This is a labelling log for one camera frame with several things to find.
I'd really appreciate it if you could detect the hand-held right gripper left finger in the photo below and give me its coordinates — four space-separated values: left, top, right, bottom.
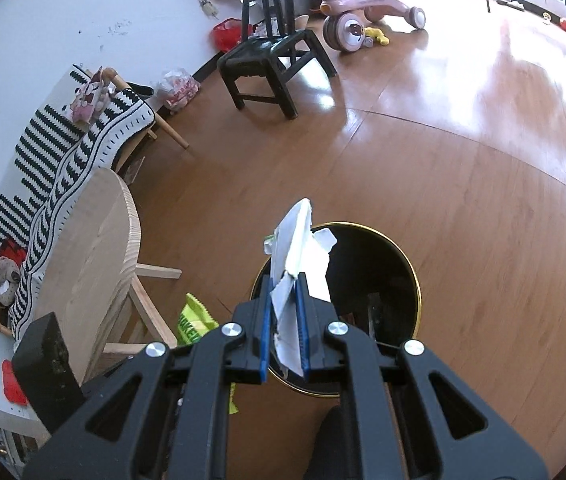
22 274 272 480

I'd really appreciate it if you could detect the round wooden table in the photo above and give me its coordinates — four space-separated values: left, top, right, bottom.
38 167 184 386

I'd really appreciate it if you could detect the red plastic bag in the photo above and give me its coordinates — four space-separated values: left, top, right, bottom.
213 18 251 53

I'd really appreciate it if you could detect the pink plush toy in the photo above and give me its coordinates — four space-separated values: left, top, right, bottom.
70 71 116 126

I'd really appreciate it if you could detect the brown plush toy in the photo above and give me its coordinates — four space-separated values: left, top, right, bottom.
0 256 21 308

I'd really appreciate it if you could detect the green snack packet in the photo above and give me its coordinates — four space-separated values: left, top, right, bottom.
177 293 240 415

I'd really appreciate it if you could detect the torn white paper sheet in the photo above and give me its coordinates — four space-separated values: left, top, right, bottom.
264 198 338 377

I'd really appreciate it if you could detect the black gold-rimmed trash bin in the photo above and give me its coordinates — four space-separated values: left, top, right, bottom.
250 221 422 395

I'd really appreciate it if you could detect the red cloth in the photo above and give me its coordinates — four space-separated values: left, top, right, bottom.
0 239 28 266

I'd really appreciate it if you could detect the pink kids tricycle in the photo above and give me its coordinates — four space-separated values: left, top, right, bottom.
295 0 427 54

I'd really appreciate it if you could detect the clear red-printed plastic bag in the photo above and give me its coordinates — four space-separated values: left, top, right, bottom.
155 69 201 113

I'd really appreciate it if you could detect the black wooden chair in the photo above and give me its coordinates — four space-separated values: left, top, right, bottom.
217 0 339 121

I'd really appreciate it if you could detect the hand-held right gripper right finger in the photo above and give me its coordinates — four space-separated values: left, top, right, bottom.
295 274 550 480

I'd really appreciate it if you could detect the person's dark shoe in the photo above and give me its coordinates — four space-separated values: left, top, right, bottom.
303 405 346 480

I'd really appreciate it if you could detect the black white striped sofa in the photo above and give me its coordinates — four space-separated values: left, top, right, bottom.
0 67 156 331

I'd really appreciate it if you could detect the wooden sofa frame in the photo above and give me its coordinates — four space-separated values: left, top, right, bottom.
98 66 190 173

